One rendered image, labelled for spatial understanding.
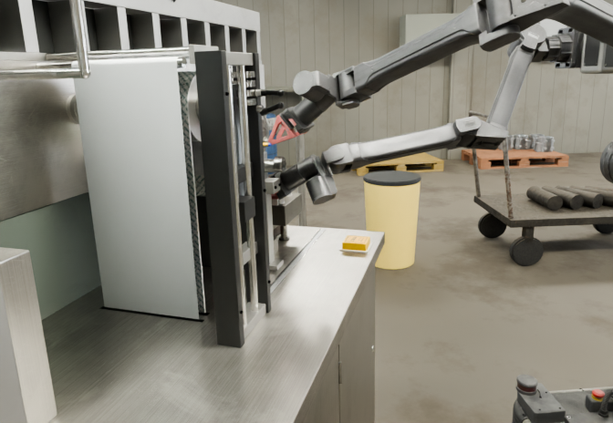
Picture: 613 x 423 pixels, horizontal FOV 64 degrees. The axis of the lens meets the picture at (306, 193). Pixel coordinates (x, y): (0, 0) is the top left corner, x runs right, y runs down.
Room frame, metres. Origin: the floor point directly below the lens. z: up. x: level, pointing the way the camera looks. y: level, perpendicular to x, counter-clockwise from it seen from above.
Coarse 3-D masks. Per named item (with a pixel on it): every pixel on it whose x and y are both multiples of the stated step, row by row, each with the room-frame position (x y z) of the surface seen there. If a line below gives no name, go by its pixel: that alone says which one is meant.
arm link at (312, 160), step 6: (312, 156) 1.29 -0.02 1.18; (318, 156) 1.31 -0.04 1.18; (300, 162) 1.30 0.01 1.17; (306, 162) 1.28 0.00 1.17; (312, 162) 1.28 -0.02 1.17; (318, 162) 1.29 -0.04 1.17; (300, 168) 1.29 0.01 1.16; (306, 168) 1.28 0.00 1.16; (312, 168) 1.27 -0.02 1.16; (318, 168) 1.28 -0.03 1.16; (300, 174) 1.28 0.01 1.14; (306, 174) 1.28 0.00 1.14; (312, 174) 1.28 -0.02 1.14; (318, 174) 1.26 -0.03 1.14; (324, 174) 1.27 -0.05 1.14; (306, 180) 1.29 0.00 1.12
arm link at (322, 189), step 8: (328, 152) 1.29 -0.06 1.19; (336, 152) 1.29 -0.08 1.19; (344, 152) 1.29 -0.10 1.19; (328, 160) 1.28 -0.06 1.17; (336, 160) 1.28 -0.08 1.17; (328, 168) 1.28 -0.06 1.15; (320, 176) 1.26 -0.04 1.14; (328, 176) 1.27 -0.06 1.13; (312, 184) 1.25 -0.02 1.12; (320, 184) 1.25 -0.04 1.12; (328, 184) 1.26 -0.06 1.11; (312, 192) 1.25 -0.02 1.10; (320, 192) 1.24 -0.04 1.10; (328, 192) 1.24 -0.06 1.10; (336, 192) 1.25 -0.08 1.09; (312, 200) 1.25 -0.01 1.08; (320, 200) 1.25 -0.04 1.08; (328, 200) 1.27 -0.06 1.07
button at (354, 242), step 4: (348, 236) 1.39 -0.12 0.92; (352, 236) 1.39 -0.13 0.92; (356, 236) 1.39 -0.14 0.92; (360, 236) 1.39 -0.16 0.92; (364, 236) 1.39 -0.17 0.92; (368, 236) 1.39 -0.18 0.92; (344, 240) 1.36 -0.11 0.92; (348, 240) 1.36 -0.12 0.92; (352, 240) 1.36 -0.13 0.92; (356, 240) 1.36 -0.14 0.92; (360, 240) 1.36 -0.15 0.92; (364, 240) 1.36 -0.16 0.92; (368, 240) 1.36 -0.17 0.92; (344, 244) 1.34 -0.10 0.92; (348, 244) 1.34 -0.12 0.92; (352, 244) 1.34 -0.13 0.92; (356, 244) 1.33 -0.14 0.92; (360, 244) 1.33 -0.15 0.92; (364, 244) 1.33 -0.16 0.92; (368, 244) 1.36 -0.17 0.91; (344, 248) 1.34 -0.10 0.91; (348, 248) 1.34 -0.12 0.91; (352, 248) 1.34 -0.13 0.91; (356, 248) 1.33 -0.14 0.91; (360, 248) 1.33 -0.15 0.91; (364, 248) 1.33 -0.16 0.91
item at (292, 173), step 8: (288, 168) 1.32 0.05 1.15; (296, 168) 1.30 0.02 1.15; (272, 176) 1.29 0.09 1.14; (280, 176) 1.31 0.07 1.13; (288, 176) 1.30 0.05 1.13; (296, 176) 1.29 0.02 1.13; (288, 184) 1.30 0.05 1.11; (296, 184) 1.30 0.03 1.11; (280, 192) 1.28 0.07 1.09; (288, 192) 1.30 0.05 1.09
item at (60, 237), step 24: (24, 216) 0.97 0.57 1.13; (48, 216) 1.03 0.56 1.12; (72, 216) 1.09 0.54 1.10; (0, 240) 0.91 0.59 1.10; (24, 240) 0.96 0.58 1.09; (48, 240) 1.02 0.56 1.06; (72, 240) 1.08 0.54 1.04; (48, 264) 1.01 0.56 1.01; (72, 264) 1.07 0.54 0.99; (96, 264) 1.14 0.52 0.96; (48, 288) 1.00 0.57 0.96; (72, 288) 1.06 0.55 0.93; (48, 312) 0.99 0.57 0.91
